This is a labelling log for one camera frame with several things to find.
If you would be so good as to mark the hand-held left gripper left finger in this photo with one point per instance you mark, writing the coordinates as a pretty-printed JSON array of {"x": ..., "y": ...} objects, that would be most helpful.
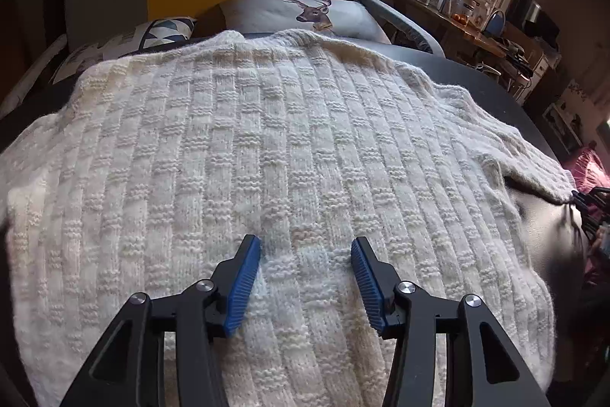
[{"x": 243, "y": 288}]

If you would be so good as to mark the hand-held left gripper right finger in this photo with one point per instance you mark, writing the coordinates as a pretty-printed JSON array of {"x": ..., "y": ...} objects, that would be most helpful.
[{"x": 367, "y": 288}]

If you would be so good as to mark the pink bedding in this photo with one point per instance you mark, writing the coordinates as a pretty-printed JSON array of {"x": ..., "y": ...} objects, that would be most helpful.
[{"x": 593, "y": 168}]

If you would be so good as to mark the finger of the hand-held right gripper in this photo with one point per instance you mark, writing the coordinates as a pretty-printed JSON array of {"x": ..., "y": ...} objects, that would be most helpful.
[
  {"x": 598, "y": 223},
  {"x": 593, "y": 198}
]

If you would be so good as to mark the wooden desk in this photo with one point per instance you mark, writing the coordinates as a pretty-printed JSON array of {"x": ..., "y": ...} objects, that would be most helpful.
[{"x": 472, "y": 40}]

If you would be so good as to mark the low white shelf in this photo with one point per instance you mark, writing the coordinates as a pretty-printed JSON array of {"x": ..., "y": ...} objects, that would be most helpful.
[{"x": 562, "y": 125}]

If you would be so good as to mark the black television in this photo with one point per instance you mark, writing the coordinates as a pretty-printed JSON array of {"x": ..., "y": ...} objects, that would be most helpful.
[{"x": 529, "y": 13}]

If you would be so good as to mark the pile of oranges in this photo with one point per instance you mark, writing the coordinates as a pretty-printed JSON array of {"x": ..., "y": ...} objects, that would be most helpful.
[{"x": 460, "y": 19}]

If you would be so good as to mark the deer print pillow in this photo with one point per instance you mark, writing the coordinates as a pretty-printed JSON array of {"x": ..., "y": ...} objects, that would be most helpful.
[{"x": 343, "y": 23}]

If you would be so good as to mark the cream knit sweater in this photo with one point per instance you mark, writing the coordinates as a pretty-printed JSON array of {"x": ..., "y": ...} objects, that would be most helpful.
[{"x": 286, "y": 149}]

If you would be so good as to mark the triangle pattern pillow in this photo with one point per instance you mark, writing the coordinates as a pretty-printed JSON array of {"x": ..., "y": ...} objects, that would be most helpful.
[{"x": 157, "y": 30}]

